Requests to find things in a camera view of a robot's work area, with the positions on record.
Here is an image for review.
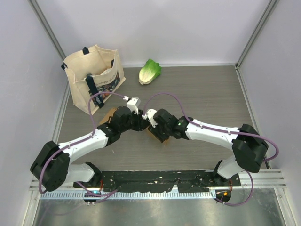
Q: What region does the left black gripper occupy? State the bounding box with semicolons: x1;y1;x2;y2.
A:
119;108;150;133

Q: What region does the brown cardboard box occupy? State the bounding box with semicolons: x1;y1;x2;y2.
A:
99;108;116;125

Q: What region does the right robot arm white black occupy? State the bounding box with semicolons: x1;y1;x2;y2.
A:
143;109;268;186

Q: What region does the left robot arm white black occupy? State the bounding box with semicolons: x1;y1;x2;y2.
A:
30;106;150;194

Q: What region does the green lettuce head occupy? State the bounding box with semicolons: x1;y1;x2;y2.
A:
138;59;162;85

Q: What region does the white item inside bag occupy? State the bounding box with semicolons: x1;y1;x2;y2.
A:
101;68;112;75

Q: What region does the beige canvas tote bag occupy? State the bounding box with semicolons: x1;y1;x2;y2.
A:
61;45;126;114

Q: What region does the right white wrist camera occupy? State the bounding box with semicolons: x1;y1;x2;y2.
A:
142;109;157;128

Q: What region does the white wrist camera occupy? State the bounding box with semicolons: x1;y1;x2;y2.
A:
123;96;141;114
142;109;157;128

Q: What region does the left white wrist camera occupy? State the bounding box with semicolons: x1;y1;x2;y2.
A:
123;96;141;114

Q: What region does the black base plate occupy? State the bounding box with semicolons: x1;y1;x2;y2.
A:
82;170;241;193

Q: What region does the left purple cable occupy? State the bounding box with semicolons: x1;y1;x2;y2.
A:
39;92;129;204

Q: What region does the white slotted cable duct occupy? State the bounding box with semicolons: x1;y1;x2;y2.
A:
40;190;216;200

